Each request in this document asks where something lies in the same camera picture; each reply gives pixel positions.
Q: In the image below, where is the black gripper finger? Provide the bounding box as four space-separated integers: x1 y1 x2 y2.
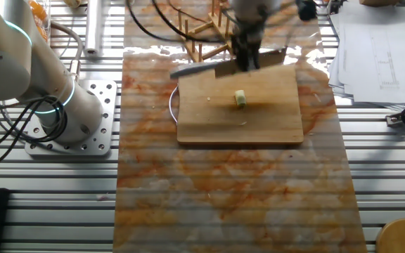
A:
233 51 244 70
241 52 261 71

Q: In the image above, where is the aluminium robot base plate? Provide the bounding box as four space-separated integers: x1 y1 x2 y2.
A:
25 79 118 157

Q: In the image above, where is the wooden cutting board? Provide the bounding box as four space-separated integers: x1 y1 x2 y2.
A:
169 65 304 145

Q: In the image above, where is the black cable loop bundle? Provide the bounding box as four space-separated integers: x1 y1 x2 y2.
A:
0 96 68 173

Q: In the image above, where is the wooden peg rack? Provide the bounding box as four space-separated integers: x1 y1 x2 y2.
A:
176 0 233 63

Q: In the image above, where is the clear plastic fruit pack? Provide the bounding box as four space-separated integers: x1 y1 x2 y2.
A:
28 0 51 42

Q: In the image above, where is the stack of white papers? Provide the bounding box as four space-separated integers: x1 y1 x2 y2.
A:
327 3 405 106

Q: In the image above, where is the white plastic wrap roll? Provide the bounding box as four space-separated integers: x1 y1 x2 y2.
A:
84 0 104 56

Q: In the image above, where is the orange white marbled mat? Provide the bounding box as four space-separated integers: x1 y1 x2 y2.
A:
112 0 368 253

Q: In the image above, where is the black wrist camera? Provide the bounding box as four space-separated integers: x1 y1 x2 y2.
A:
295 0 318 21

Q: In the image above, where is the pale green scallion piece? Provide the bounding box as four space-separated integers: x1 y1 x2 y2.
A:
234 89 248 108

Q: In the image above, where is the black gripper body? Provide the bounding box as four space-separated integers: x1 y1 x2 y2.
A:
231 27 262 56

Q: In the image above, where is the round wooden disc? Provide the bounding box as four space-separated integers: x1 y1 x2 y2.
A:
375 218 405 253

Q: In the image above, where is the orange fruit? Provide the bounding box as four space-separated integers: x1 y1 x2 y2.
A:
36 22 50 40
30 0 48 21

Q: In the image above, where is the steel cleaver knife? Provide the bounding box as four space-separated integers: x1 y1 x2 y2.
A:
169 47 288 79

